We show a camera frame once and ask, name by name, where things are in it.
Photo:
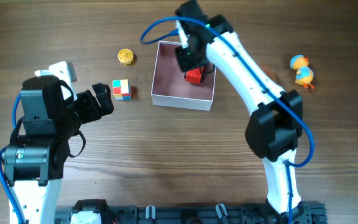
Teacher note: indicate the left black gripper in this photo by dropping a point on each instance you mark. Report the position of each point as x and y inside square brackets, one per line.
[94, 111]

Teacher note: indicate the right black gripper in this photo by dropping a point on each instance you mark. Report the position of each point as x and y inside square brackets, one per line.
[184, 65]

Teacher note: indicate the multicoloured puzzle cube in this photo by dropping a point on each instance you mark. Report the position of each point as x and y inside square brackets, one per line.
[121, 89]

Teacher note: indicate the red toy fire truck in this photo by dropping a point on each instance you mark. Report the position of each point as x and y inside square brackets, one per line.
[194, 76]

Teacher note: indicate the yellow round toy wheel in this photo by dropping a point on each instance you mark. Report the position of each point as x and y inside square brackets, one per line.
[125, 56]

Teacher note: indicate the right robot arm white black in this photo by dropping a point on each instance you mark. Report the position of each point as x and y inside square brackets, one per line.
[272, 132]

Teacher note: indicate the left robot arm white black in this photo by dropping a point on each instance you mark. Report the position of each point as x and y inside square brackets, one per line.
[31, 165]

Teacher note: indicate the white box with pink interior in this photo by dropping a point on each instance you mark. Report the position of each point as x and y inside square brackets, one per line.
[169, 87]

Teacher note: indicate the yellow duck toy blue hat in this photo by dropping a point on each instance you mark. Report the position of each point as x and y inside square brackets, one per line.
[304, 75]

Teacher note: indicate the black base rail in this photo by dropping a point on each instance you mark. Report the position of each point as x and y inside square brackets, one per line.
[98, 211]

